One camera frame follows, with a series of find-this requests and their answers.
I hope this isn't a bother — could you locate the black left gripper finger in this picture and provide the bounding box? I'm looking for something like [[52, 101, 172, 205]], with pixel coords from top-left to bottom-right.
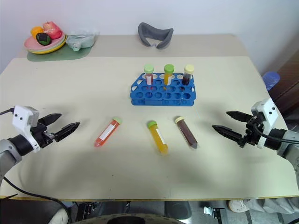
[[38, 113, 63, 126], [54, 121, 80, 142]]

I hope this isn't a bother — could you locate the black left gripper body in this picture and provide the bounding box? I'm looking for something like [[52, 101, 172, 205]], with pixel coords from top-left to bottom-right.
[[29, 118, 59, 148]]

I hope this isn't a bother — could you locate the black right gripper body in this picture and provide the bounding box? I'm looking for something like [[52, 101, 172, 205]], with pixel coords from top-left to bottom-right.
[[238, 115, 265, 148]]

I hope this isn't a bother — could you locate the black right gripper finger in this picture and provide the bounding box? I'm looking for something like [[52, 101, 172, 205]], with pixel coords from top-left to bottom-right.
[[226, 111, 253, 123], [212, 125, 244, 143]]

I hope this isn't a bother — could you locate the red liquid tube green cap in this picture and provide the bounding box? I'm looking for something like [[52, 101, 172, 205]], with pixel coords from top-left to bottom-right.
[[94, 116, 123, 148], [143, 64, 155, 85]]

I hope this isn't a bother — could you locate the dark liquid tube yellow cap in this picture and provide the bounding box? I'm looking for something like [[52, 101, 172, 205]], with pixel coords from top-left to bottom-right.
[[181, 64, 195, 86], [174, 116, 199, 150]]

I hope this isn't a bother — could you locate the orange liquid tube green cap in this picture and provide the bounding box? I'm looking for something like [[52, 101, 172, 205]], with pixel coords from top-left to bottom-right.
[[163, 63, 175, 86], [146, 120, 169, 156]]

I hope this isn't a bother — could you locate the blue test tube rack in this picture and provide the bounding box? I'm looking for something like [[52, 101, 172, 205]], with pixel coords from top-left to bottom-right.
[[129, 72, 197, 107]]

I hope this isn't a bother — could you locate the blue ribbed round object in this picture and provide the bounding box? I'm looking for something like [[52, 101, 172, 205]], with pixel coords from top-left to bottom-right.
[[262, 71, 281, 92]]

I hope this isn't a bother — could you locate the brown wooden furniture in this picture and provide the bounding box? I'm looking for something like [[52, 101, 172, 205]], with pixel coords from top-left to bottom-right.
[[271, 50, 299, 121]]

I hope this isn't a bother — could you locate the green placemat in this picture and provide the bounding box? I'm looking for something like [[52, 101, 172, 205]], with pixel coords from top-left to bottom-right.
[[26, 40, 94, 62]]

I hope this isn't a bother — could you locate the beige table mat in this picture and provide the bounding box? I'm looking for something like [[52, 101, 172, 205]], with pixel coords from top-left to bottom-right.
[[0, 55, 299, 202]]

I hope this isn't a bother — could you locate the stack of coloured plates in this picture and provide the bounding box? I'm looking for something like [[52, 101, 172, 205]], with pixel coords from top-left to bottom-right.
[[24, 32, 68, 55]]

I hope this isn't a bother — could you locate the white shoe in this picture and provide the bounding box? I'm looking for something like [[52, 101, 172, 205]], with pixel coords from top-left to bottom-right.
[[228, 199, 250, 213]]

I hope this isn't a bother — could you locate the black and green toy fruit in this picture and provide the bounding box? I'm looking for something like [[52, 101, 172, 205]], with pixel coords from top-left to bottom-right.
[[36, 32, 51, 45]]

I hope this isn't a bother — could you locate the clear plastic bag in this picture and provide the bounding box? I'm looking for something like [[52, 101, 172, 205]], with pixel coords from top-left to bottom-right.
[[66, 28, 100, 52]]

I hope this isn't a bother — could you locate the orange toy fruit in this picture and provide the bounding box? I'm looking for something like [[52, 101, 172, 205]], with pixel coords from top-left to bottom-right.
[[30, 26, 44, 39]]

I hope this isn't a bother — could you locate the pink toy apple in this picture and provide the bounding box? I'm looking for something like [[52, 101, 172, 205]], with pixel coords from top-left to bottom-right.
[[42, 21, 63, 40]]

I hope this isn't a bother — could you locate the grey eye mask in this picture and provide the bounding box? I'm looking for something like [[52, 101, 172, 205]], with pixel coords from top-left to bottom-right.
[[137, 22, 174, 50]]

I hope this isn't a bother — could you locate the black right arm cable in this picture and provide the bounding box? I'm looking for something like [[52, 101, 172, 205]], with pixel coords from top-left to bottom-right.
[[250, 116, 299, 142]]

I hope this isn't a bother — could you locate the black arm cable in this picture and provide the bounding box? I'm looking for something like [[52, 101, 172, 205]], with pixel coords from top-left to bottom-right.
[[0, 108, 73, 224], [250, 116, 299, 142]]

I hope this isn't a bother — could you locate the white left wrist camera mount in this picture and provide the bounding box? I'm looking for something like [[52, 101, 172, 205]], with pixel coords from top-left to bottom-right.
[[12, 105, 41, 154]]

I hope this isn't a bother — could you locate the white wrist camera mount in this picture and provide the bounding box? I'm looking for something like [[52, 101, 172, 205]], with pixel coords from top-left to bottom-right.
[[250, 98, 279, 149], [12, 105, 41, 154]]

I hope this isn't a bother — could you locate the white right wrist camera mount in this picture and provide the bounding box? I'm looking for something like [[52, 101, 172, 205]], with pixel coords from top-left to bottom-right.
[[250, 98, 279, 149]]

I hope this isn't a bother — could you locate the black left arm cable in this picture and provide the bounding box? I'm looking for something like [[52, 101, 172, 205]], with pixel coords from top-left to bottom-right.
[[0, 108, 73, 224]]

